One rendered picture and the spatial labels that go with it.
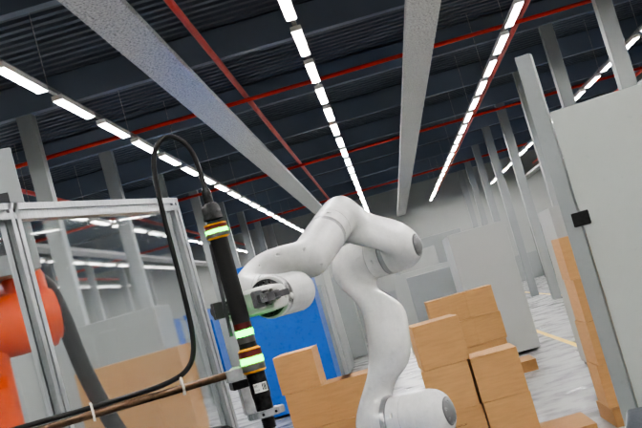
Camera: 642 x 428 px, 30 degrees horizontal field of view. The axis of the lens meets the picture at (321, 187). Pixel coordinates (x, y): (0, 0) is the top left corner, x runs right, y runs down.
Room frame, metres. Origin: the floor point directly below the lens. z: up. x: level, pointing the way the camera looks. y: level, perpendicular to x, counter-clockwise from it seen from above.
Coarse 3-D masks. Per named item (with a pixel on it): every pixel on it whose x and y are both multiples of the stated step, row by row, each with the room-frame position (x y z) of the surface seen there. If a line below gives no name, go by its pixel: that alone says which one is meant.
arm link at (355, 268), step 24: (336, 264) 2.85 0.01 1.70; (360, 264) 2.82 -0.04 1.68; (360, 288) 2.81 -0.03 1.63; (384, 312) 2.77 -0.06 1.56; (384, 336) 2.76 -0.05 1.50; (408, 336) 2.79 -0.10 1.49; (384, 360) 2.76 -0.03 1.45; (408, 360) 2.80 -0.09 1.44; (384, 384) 2.78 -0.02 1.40; (360, 408) 2.76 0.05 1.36
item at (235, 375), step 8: (240, 368) 2.20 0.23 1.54; (232, 376) 2.19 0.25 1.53; (240, 376) 2.20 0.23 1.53; (232, 384) 2.19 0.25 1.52; (240, 384) 2.19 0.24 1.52; (248, 384) 2.20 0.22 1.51; (240, 392) 2.20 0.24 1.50; (248, 392) 2.20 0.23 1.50; (248, 400) 2.20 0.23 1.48; (248, 408) 2.20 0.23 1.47; (272, 408) 2.19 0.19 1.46; (280, 408) 2.20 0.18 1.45; (248, 416) 2.20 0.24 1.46; (256, 416) 2.19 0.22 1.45; (264, 416) 2.18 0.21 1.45
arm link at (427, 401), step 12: (396, 396) 2.75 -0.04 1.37; (408, 396) 2.72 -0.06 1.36; (420, 396) 2.70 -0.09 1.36; (432, 396) 2.69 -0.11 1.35; (444, 396) 2.71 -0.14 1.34; (384, 408) 2.74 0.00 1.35; (396, 408) 2.72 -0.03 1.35; (408, 408) 2.70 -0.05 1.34; (420, 408) 2.69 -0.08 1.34; (432, 408) 2.68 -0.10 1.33; (444, 408) 2.69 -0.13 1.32; (396, 420) 2.71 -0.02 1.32; (408, 420) 2.69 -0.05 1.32; (420, 420) 2.68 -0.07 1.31; (432, 420) 2.67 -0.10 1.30; (444, 420) 2.68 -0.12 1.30; (456, 420) 2.73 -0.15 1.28
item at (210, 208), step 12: (204, 192) 2.21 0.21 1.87; (204, 204) 2.21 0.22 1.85; (216, 204) 2.21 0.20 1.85; (204, 216) 2.21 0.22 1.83; (216, 216) 2.20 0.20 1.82; (264, 372) 2.21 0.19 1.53; (252, 384) 2.21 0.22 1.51; (264, 384) 2.21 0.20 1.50; (252, 396) 2.21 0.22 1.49; (264, 396) 2.20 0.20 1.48; (264, 408) 2.20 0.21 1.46; (264, 420) 2.21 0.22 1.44
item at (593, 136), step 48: (528, 96) 3.79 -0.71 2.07; (624, 96) 3.70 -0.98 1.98; (576, 144) 3.76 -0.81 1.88; (624, 144) 3.71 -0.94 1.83; (576, 192) 3.77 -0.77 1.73; (624, 192) 3.73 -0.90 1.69; (576, 240) 3.78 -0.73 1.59; (624, 240) 3.74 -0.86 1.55; (624, 288) 3.76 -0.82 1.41; (624, 336) 3.77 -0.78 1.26; (624, 384) 3.78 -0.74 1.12
